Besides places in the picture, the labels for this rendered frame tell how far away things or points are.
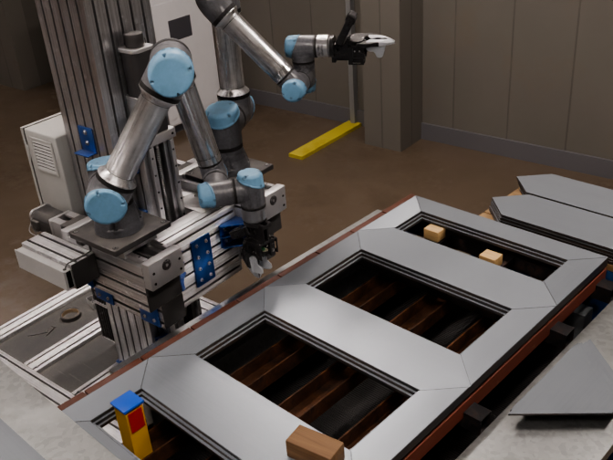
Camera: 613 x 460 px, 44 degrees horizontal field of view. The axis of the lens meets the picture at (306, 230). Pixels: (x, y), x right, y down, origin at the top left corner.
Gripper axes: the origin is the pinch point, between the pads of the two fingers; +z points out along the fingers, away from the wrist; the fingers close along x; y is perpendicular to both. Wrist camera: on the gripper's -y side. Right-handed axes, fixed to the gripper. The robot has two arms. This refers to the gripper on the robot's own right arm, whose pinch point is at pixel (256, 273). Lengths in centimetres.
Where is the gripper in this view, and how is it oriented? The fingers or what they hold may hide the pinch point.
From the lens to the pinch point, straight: 239.8
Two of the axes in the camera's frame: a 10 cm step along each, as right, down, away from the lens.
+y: 7.2, 2.9, -6.3
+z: 0.7, 8.7, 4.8
